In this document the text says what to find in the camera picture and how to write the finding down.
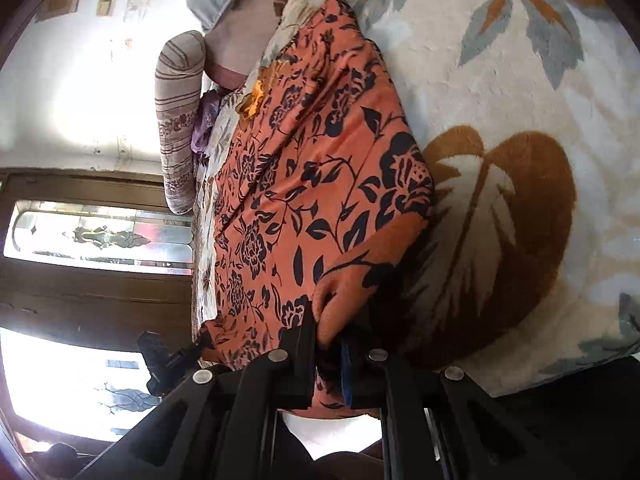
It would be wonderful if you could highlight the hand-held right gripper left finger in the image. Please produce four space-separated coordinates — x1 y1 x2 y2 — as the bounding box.
95 305 321 480

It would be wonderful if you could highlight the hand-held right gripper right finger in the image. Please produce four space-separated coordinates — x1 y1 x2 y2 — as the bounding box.
339 327 568 480

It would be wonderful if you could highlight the orange floral cloth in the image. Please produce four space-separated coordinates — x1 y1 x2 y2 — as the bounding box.
197 0 435 421

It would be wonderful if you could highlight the bright glass door panel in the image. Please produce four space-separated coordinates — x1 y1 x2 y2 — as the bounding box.
0 327 167 442

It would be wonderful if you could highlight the brown wooden door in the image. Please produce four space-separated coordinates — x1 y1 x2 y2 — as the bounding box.
0 169 211 357

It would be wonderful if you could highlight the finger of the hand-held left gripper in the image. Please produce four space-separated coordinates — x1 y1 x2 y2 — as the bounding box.
167 341 212 367

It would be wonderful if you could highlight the pink bed sheet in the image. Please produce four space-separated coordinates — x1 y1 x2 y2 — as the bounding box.
202 0 301 92

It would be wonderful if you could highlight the stained glass door panel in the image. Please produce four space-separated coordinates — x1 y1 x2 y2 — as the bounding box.
2 199 195 275

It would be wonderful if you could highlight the cream leaf-print fleece blanket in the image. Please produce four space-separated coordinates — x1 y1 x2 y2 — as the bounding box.
190 0 640 398

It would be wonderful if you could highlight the striped floral bolster pillow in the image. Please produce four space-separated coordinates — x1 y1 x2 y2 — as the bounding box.
154 30 208 216

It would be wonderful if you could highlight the purple cloth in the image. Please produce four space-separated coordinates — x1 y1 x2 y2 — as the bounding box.
191 91 232 154

